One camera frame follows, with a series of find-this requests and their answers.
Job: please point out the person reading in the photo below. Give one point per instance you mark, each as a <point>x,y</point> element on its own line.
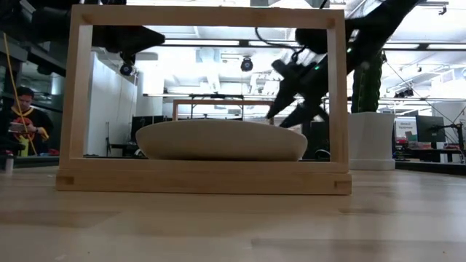
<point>27,122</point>

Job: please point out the black computer monitor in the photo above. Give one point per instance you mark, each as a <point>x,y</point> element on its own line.
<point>431,129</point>

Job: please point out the dark room partition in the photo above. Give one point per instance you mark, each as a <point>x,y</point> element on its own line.
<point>153,119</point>

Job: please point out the cluttered background desk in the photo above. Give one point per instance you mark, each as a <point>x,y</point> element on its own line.
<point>426,153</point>

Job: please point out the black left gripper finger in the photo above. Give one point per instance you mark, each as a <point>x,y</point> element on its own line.
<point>142,38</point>

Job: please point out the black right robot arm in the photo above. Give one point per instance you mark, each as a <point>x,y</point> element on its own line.
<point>382,22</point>

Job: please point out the black table edge rail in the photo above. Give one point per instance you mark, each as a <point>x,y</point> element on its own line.
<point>36,162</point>

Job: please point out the white planter pot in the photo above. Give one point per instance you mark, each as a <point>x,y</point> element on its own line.
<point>371,142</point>

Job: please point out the black frame stand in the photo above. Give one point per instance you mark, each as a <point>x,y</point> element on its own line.
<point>216,96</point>

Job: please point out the small white bottle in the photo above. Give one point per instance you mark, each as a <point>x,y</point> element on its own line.
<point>8,165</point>

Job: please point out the round black ceiling fixture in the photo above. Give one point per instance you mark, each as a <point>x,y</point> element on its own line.
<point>126,69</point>
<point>246,64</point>

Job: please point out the white tablet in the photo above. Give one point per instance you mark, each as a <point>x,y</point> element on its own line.
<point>16,127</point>

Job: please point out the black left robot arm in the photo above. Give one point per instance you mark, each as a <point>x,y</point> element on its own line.
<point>47,18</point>

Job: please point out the black ceiling spotlights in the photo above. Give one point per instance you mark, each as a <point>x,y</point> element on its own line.
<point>404,94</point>

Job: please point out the tall green cactus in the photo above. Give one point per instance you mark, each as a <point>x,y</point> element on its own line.
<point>367,87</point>

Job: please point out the light wooden shelf rack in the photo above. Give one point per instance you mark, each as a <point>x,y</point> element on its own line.
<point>204,178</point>

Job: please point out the white sign board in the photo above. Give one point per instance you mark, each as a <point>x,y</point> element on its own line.
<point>406,127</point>

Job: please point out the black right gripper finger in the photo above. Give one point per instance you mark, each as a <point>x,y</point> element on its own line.
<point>304,116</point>
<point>282,103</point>

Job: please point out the black low desk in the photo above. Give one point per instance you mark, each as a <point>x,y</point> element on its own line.
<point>120,150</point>

